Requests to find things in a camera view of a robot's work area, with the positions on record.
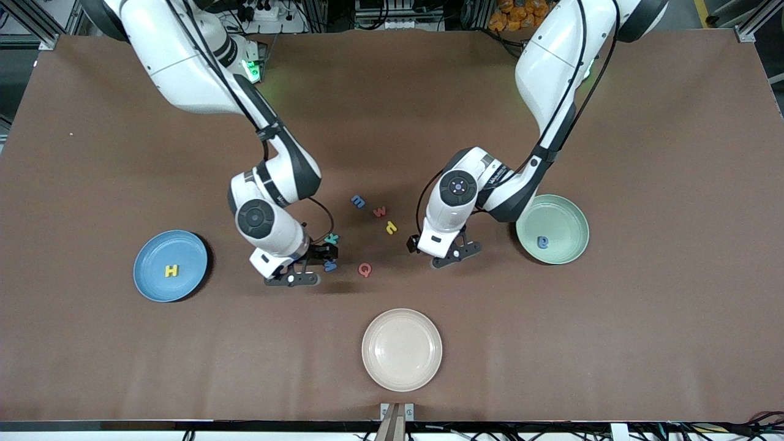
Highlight orange snack bags pile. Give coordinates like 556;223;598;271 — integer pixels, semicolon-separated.
488;0;561;32

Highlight white power strip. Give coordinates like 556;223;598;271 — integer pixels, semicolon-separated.
239;0;307;34

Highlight blue plastic plate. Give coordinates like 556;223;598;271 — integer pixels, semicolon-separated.
133;230;209;303

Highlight beige plastic plate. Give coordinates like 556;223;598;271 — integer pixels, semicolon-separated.
361;308;443;393

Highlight black cable bundle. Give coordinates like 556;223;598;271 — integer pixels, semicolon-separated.
612;412;784;441

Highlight metal camera pole bracket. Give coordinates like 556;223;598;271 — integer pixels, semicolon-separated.
380;402;415;441

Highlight aluminium frame profile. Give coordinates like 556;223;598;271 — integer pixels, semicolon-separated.
704;0;784;43
0;0;92;51

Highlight green plastic plate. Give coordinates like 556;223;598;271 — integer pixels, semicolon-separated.
515;194;590;265

